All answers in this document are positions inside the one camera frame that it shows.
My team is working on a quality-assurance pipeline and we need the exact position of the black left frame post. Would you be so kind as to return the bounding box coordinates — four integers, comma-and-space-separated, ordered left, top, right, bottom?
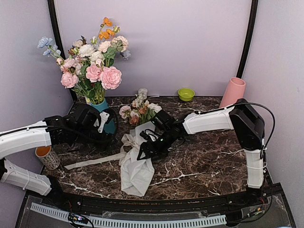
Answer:
47, 0, 79, 100

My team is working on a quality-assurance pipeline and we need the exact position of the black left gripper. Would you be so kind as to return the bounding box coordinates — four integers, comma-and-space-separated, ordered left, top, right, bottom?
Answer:
73, 128, 117, 151

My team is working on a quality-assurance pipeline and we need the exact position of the large mixed flower arrangement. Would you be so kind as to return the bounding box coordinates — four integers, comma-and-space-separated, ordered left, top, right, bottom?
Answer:
37, 18, 131, 105

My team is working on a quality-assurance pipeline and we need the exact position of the teal cylindrical vase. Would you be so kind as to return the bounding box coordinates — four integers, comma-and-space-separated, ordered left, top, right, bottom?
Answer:
91, 99, 115, 134

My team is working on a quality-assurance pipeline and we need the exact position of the cream printed ribbon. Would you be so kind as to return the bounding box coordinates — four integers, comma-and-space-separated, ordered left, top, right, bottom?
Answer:
65, 134, 138, 170

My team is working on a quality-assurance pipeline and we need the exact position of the pink tall vase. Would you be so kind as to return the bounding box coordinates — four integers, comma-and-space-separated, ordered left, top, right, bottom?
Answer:
219, 77, 246, 108

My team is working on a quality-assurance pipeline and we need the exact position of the white slotted cable duct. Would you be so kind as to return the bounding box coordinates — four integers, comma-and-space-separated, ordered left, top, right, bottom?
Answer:
30, 203, 227, 228

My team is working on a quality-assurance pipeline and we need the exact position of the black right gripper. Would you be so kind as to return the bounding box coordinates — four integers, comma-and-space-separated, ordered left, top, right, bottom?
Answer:
137, 129, 175, 162

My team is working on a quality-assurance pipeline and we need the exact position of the lime green bowl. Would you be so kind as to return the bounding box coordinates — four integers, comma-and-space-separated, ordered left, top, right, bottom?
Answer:
178, 88, 195, 102

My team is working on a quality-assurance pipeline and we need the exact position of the white paper bouquet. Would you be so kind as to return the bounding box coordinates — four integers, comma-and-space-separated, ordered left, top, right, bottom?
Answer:
119, 88, 162, 197

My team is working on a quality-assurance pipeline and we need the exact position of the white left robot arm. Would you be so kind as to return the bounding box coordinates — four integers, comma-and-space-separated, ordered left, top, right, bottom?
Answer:
0, 104, 118, 207

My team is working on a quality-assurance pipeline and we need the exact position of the patterned mug orange inside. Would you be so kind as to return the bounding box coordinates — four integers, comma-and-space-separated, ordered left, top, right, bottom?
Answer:
35, 146, 60, 170

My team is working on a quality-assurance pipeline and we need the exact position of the black front table rail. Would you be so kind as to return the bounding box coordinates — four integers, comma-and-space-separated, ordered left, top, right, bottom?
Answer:
53, 192, 259, 213

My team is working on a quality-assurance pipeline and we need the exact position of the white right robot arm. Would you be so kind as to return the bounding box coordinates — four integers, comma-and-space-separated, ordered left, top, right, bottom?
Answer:
137, 98, 268, 206

